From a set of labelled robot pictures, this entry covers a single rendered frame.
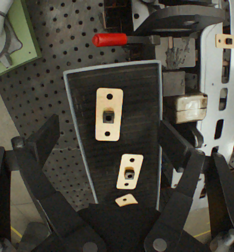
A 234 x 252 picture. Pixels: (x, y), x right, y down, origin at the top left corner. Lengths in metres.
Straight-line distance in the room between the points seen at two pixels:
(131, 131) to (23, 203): 2.46
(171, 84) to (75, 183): 0.82
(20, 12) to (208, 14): 0.67
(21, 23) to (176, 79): 0.63
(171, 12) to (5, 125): 1.79
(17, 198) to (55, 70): 2.15
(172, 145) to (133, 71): 0.12
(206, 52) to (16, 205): 2.76
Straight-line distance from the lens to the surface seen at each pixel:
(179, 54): 0.34
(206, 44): 0.47
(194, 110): 0.37
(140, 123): 0.24
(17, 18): 0.75
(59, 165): 0.91
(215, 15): 0.25
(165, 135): 0.18
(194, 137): 0.39
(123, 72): 0.22
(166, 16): 0.23
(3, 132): 1.91
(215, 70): 0.49
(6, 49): 0.71
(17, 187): 2.38
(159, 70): 0.23
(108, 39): 0.23
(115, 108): 0.23
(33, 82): 0.76
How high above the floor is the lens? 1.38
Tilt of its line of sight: 66 degrees down
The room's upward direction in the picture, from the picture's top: 170 degrees clockwise
